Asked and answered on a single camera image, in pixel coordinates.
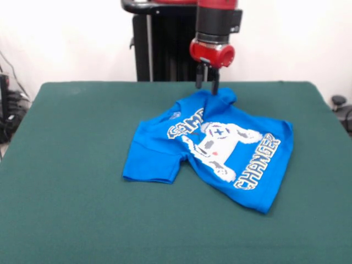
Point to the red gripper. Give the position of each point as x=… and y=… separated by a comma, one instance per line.
x=211, y=53

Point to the blue game controller print t-shirt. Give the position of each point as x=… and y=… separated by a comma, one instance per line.
x=148, y=165

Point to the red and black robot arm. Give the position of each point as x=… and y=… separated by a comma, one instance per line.
x=217, y=19

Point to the black office chair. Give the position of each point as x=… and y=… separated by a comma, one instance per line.
x=343, y=110

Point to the dark green table cloth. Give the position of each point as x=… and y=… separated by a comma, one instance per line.
x=110, y=220

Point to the black computer box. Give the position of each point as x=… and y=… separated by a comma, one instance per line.
x=3, y=93

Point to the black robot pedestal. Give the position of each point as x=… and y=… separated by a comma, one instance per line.
x=165, y=41

